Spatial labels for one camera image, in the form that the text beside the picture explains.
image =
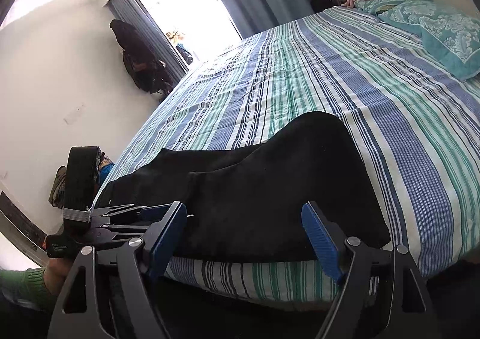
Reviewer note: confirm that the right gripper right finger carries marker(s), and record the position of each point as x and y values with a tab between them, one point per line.
381	293

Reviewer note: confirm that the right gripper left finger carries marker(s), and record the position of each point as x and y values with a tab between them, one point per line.
106	295

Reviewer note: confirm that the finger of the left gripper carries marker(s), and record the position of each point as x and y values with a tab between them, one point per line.
120	230
131	211

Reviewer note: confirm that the black pants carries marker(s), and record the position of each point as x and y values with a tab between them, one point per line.
244	205

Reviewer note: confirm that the green sleeve left forearm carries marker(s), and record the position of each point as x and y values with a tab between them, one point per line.
25	289

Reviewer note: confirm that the left hand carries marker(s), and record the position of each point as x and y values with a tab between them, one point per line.
55	274

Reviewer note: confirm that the clothes pile on dresser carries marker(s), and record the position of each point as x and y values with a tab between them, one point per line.
57	192

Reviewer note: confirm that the teal patterned pillow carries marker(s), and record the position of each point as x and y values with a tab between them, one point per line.
449	35

